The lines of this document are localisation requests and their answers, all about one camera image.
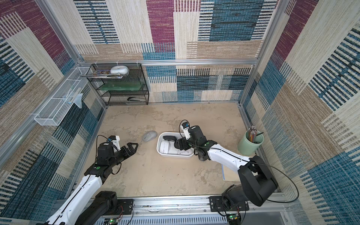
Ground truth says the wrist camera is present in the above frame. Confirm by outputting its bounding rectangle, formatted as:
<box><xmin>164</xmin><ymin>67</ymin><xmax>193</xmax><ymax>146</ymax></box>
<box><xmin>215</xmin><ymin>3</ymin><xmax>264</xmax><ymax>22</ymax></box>
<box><xmin>108</xmin><ymin>136</ymin><xmax>121</xmax><ymax>151</ymax></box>
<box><xmin>180</xmin><ymin>121</ymin><xmax>190</xmax><ymax>140</ymax></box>

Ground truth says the green pencil cup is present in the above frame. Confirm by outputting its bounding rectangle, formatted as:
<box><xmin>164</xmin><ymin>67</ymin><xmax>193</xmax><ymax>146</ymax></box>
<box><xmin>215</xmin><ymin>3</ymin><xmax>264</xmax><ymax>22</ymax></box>
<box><xmin>237</xmin><ymin>131</ymin><xmax>264</xmax><ymax>156</ymax></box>

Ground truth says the white plastic storage box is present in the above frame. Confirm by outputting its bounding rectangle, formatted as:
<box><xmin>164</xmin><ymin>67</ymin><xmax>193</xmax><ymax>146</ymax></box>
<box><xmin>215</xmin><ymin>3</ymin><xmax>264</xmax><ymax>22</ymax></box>
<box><xmin>156</xmin><ymin>132</ymin><xmax>194</xmax><ymax>159</ymax></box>

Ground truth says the white round device on shelf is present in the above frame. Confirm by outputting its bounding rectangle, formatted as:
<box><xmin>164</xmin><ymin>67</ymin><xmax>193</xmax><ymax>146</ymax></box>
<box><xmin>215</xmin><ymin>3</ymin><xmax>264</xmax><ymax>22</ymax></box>
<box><xmin>110</xmin><ymin>65</ymin><xmax>129</xmax><ymax>76</ymax></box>

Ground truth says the paper cone in basket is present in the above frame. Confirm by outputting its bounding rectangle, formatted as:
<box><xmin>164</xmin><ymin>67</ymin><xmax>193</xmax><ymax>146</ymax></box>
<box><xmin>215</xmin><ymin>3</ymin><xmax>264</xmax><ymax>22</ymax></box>
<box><xmin>67</xmin><ymin>89</ymin><xmax>83</xmax><ymax>109</ymax></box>

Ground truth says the magazine on shelf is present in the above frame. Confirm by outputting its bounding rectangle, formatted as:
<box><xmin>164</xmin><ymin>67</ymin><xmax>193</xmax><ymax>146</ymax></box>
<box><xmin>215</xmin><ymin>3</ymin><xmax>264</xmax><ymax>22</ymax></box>
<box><xmin>81</xmin><ymin>70</ymin><xmax>124</xmax><ymax>79</ymax></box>

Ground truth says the white wire wall basket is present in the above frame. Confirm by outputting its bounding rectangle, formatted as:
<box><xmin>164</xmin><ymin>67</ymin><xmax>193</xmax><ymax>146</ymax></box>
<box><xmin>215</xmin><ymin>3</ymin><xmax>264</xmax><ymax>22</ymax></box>
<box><xmin>34</xmin><ymin>67</ymin><xmax>89</xmax><ymax>126</ymax></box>

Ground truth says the white vertical mouse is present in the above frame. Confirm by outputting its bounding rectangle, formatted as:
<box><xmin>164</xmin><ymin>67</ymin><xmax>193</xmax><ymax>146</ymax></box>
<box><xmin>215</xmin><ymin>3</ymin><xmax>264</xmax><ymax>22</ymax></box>
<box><xmin>159</xmin><ymin>140</ymin><xmax>171</xmax><ymax>154</ymax></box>

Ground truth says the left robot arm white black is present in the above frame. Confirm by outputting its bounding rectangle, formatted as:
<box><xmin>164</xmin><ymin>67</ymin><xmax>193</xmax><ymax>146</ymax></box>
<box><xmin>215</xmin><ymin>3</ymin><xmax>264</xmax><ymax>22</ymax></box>
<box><xmin>43</xmin><ymin>141</ymin><xmax>139</xmax><ymax>225</ymax></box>

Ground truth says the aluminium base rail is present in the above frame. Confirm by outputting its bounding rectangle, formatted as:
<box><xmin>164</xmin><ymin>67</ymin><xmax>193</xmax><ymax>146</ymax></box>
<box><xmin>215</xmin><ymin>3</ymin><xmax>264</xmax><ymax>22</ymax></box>
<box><xmin>93</xmin><ymin>196</ymin><xmax>295</xmax><ymax>225</ymax></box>

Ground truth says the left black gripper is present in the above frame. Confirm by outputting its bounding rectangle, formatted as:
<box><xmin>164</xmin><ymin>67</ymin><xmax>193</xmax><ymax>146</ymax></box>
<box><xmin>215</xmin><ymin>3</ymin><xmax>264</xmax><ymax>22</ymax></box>
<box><xmin>107</xmin><ymin>142</ymin><xmax>137</xmax><ymax>168</ymax></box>

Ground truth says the pencils bundle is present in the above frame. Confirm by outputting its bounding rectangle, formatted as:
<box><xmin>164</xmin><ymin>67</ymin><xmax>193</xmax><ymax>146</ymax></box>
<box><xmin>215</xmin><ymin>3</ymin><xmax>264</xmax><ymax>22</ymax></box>
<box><xmin>248</xmin><ymin>126</ymin><xmax>263</xmax><ymax>144</ymax></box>

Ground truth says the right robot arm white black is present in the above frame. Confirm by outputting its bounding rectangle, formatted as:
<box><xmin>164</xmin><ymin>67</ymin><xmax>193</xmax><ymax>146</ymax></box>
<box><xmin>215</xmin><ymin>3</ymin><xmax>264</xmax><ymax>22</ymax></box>
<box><xmin>174</xmin><ymin>138</ymin><xmax>278</xmax><ymax>209</ymax></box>

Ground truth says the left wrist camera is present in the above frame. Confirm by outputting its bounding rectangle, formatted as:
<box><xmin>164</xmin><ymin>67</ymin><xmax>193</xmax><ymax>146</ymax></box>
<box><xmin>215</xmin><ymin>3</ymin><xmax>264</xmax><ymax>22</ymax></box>
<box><xmin>108</xmin><ymin>136</ymin><xmax>121</xmax><ymax>151</ymax></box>

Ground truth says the black mouse oval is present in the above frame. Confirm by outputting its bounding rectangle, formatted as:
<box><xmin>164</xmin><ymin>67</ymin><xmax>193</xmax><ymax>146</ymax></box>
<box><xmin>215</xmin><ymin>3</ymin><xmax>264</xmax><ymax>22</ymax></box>
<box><xmin>163</xmin><ymin>136</ymin><xmax>177</xmax><ymax>142</ymax></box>

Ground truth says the green sheet on shelf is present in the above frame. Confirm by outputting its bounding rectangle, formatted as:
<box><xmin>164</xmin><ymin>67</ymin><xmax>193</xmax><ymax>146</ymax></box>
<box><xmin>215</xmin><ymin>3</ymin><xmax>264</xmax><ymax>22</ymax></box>
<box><xmin>97</xmin><ymin>82</ymin><xmax>144</xmax><ymax>91</ymax></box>

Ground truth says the black stapler on shelf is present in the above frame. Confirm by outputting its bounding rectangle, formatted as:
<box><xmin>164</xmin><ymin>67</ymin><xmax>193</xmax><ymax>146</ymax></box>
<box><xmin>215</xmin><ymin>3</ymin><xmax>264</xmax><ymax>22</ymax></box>
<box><xmin>127</xmin><ymin>97</ymin><xmax>146</xmax><ymax>102</ymax></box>

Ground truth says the grey computer mouse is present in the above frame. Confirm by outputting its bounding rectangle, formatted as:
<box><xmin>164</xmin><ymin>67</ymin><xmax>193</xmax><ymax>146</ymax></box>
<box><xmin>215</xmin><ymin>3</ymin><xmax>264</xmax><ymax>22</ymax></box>
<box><xmin>142</xmin><ymin>130</ymin><xmax>158</xmax><ymax>142</ymax></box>

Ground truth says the brown notebook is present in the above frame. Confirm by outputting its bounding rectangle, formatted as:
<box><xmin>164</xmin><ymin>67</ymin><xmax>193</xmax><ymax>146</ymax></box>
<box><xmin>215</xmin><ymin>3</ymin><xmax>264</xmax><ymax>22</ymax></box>
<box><xmin>221</xmin><ymin>155</ymin><xmax>251</xmax><ymax>182</ymax></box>

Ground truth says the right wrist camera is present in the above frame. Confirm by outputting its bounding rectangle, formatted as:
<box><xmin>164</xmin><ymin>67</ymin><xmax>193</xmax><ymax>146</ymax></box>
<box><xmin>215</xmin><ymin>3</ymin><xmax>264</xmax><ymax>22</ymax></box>
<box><xmin>180</xmin><ymin>121</ymin><xmax>190</xmax><ymax>140</ymax></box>

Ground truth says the black wire shelf rack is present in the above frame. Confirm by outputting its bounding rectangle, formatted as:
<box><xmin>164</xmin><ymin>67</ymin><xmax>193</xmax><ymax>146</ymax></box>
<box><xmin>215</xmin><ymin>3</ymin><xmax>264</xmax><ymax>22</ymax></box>
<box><xmin>82</xmin><ymin>63</ymin><xmax>150</xmax><ymax>106</ymax></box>

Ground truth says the white flat mouse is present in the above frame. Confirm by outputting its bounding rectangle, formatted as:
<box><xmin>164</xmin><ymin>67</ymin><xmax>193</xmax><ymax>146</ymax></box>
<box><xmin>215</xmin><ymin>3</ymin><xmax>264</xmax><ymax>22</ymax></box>
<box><xmin>177</xmin><ymin>148</ymin><xmax>194</xmax><ymax>156</ymax></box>

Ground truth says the green circuit board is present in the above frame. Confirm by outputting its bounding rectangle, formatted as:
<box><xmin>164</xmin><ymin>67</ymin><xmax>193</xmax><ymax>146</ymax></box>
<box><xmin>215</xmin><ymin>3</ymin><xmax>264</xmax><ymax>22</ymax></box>
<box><xmin>104</xmin><ymin>218</ymin><xmax>119</xmax><ymax>225</ymax></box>

